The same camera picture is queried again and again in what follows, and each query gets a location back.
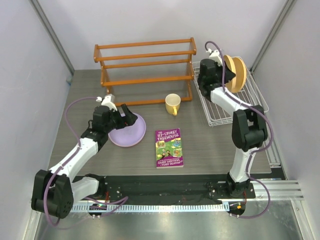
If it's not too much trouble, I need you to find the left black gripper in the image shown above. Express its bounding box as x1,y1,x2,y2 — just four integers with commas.
104,104,137,133

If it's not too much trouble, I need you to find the yellow plate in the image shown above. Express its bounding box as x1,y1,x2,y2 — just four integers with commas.
231,56,247,93
223,55,236,93

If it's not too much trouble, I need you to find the purple plate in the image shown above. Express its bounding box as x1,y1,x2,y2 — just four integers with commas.
108,113,147,148

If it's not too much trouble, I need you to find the white wire dish rack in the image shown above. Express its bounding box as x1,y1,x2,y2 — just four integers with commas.
192,61,269,127

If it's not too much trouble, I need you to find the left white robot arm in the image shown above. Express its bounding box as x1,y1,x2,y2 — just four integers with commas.
31,104,138,219

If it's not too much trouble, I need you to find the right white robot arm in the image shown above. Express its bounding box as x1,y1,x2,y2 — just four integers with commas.
197,57,268,198

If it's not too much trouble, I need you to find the orange wooden shelf rack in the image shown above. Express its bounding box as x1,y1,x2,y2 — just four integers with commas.
93,37,197,107

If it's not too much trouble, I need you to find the yellow mug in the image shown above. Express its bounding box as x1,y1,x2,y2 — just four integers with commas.
165,93,181,116

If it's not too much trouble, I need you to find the purple treehouse book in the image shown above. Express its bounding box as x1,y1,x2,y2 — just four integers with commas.
155,128,184,169

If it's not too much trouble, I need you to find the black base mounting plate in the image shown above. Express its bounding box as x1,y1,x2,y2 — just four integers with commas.
91,174,256,206

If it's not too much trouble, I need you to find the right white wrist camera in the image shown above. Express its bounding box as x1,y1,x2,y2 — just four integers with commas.
206,48,223,66

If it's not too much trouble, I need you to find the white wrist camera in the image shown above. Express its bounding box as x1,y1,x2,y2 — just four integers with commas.
206,48,223,66
95,94,118,111

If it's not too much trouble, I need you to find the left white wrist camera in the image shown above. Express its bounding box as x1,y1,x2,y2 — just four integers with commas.
95,94,118,111

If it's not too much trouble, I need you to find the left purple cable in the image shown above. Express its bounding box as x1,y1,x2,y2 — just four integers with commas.
43,96,101,228

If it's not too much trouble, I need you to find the white slotted cable duct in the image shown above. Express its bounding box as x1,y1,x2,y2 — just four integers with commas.
70,201,230,213

